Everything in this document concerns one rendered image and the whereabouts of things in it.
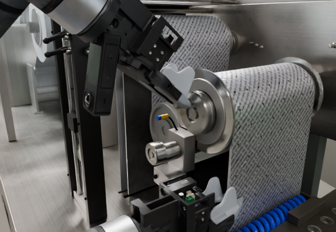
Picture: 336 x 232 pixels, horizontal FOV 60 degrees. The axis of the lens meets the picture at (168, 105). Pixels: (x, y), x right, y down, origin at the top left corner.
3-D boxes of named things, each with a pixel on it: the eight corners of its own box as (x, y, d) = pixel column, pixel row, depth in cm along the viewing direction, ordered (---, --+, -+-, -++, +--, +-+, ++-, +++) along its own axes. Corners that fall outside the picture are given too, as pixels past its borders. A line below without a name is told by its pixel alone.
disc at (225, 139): (175, 136, 58) (176, 62, 54) (177, 136, 59) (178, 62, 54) (229, 168, 47) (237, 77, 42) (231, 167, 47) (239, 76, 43)
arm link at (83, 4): (54, 13, 31) (37, 14, 37) (89, 40, 34) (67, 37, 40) (94, -41, 32) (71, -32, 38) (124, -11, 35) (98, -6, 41)
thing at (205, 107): (188, 141, 51) (174, 102, 53) (197, 138, 52) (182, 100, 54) (213, 127, 45) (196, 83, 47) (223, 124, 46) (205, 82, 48)
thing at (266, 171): (223, 239, 53) (229, 146, 48) (297, 195, 66) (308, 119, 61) (225, 240, 53) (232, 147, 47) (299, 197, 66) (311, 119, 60)
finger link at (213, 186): (240, 173, 51) (202, 190, 46) (238, 202, 53) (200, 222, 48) (227, 166, 54) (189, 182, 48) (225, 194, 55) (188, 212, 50)
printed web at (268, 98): (128, 194, 86) (119, 15, 72) (189, 171, 99) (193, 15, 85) (222, 289, 56) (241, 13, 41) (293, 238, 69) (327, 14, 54)
